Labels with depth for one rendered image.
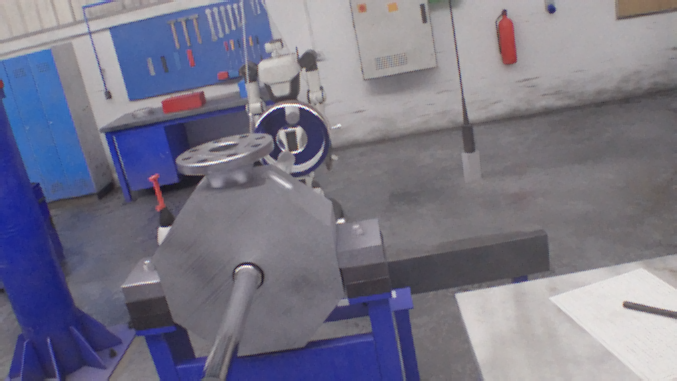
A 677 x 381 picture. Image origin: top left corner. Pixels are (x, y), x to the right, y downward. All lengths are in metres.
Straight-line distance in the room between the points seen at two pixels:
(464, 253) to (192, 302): 0.90
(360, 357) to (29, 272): 2.17
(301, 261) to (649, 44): 6.24
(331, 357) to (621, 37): 6.03
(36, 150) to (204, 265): 5.84
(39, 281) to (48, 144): 3.91
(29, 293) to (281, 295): 2.11
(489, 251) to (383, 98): 4.87
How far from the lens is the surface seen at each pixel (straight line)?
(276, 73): 4.13
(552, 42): 7.01
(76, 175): 7.21
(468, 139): 2.43
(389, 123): 6.84
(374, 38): 6.36
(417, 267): 2.02
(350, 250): 1.56
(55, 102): 7.08
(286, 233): 1.54
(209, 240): 1.58
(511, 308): 1.67
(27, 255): 3.44
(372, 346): 1.73
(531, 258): 2.09
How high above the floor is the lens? 1.76
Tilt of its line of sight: 18 degrees down
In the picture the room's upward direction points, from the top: 12 degrees counter-clockwise
